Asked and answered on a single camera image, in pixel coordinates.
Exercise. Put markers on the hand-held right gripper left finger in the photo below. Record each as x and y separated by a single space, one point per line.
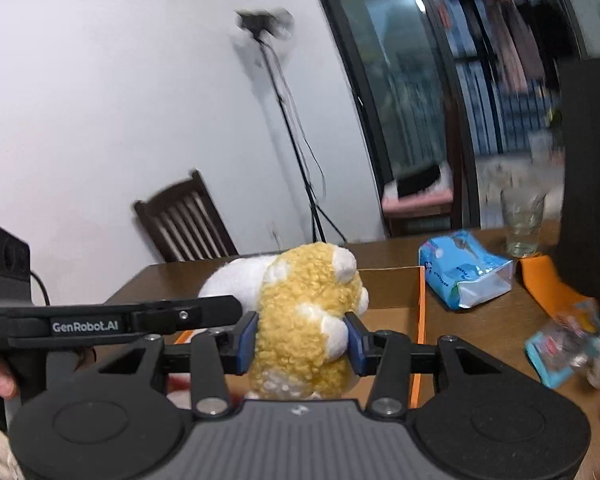
247 345

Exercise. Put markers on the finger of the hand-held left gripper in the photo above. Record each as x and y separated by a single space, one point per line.
190 316

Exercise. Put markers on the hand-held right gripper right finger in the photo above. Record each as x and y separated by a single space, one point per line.
356 347

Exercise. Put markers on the yellow and white plush toy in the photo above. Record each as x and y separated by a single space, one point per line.
295 310

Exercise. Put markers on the red and orange cardboard box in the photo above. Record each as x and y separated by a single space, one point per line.
395 295

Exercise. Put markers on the dark wooden chair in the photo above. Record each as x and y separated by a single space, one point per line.
185 225

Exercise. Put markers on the light blue tissue packet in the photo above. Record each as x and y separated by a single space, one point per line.
462 272

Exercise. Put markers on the chair with pink cushion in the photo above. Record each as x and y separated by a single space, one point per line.
417 195

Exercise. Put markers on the orange cardboard flap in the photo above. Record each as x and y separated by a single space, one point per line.
545 282

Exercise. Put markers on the light blue snack packet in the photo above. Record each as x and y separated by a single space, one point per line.
560 350

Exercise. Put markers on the clear drinking glass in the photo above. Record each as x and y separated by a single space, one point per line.
522 225

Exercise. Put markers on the black tripod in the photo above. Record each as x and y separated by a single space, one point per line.
291 127

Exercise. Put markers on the glass sliding door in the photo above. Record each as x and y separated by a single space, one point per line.
390 85

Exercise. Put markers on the black paper bag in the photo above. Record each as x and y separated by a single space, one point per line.
590 170

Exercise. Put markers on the pink hanging garment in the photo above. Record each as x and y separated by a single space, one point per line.
517 35

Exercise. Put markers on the black tripod camera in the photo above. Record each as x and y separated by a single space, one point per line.
262 21

